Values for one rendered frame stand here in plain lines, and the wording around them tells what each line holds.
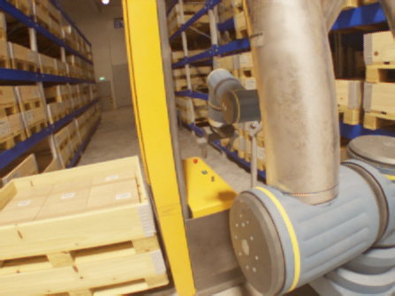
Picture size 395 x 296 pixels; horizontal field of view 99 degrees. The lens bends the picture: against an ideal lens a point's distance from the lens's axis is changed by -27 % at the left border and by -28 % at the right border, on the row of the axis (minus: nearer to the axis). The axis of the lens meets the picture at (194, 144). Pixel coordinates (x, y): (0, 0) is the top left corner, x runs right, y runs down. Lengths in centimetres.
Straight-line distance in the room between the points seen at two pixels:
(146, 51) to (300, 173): 89
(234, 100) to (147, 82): 50
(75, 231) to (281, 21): 125
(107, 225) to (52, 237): 33
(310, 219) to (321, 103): 17
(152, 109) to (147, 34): 36
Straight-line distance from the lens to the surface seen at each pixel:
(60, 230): 130
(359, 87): 191
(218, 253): 153
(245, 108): 69
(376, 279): 68
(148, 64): 106
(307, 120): 32
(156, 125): 108
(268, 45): 34
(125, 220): 121
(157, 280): 157
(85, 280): 155
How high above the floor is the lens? 159
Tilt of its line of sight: 17 degrees down
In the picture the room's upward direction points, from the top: 6 degrees counter-clockwise
